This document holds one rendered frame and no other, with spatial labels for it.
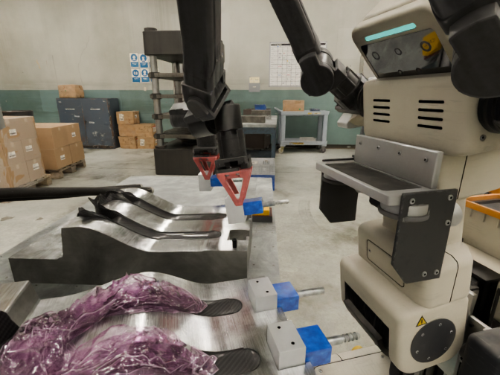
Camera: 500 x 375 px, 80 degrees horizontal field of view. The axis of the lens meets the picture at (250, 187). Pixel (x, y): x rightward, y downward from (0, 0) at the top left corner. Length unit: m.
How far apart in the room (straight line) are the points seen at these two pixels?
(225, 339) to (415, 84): 0.51
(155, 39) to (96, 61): 3.61
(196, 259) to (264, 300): 0.19
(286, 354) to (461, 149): 0.39
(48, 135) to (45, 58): 3.94
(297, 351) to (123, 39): 7.69
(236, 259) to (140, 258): 0.20
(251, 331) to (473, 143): 0.43
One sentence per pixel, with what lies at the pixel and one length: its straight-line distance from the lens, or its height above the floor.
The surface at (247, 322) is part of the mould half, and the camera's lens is 0.50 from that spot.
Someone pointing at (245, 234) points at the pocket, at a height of 0.88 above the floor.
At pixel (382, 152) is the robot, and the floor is 1.08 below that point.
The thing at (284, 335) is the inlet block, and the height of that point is 0.88.
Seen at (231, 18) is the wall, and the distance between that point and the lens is 7.24.
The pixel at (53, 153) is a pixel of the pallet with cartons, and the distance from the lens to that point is 5.17.
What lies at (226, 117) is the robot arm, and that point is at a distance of 0.61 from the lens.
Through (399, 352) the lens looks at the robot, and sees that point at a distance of 0.72.
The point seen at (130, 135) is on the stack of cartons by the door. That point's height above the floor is 0.31.
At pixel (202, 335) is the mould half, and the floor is 0.86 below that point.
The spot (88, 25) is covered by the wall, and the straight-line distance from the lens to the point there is 8.30.
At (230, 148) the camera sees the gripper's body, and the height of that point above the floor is 1.08.
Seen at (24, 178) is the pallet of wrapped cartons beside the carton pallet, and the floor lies 0.21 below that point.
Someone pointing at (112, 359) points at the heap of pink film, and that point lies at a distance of 0.40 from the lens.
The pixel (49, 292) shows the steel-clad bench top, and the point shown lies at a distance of 0.76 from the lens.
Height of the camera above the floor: 1.18
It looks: 17 degrees down
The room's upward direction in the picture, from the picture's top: straight up
